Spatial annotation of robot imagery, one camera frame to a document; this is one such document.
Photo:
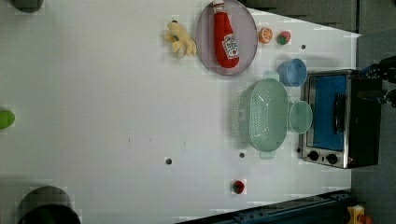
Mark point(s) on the mint green plastic strainer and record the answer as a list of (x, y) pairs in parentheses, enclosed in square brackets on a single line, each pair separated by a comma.
[(260, 115)]

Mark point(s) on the red plush ketchup bottle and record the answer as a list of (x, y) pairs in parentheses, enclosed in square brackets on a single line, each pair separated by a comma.
[(226, 46)]

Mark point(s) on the yellow plush banana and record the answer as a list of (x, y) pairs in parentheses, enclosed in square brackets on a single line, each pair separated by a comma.
[(181, 43)]

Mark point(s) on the small red tomato toy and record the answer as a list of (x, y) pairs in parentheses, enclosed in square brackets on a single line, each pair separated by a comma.
[(238, 187)]

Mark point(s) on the grey round plate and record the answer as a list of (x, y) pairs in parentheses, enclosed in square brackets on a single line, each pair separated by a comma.
[(245, 32)]

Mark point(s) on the mint green plastic cup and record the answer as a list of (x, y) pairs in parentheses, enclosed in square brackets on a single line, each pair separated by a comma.
[(300, 117)]

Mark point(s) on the orange slice toy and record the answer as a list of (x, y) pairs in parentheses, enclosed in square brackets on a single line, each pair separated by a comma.
[(265, 35)]

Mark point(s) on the blue plastic cup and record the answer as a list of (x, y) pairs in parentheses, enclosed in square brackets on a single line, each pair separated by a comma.
[(292, 73)]

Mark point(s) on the red strawberry toy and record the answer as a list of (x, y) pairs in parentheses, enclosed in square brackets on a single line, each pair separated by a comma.
[(283, 38)]

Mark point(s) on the black cylinder near corner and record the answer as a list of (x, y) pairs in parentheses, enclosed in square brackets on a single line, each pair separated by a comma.
[(47, 205)]

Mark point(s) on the black cylinder corner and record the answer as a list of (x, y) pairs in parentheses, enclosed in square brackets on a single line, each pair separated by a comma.
[(47, 205), (27, 6)]

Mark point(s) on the yellow red clamp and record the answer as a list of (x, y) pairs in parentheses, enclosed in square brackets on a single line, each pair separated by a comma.
[(358, 216)]

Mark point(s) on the black cylinder far corner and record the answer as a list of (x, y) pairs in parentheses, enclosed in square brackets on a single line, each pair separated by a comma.
[(27, 6)]

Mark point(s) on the blue metal frame rail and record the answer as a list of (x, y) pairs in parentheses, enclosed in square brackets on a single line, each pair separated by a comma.
[(326, 208)]

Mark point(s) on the green cylinder post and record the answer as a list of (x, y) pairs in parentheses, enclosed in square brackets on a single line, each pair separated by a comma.
[(7, 118)]

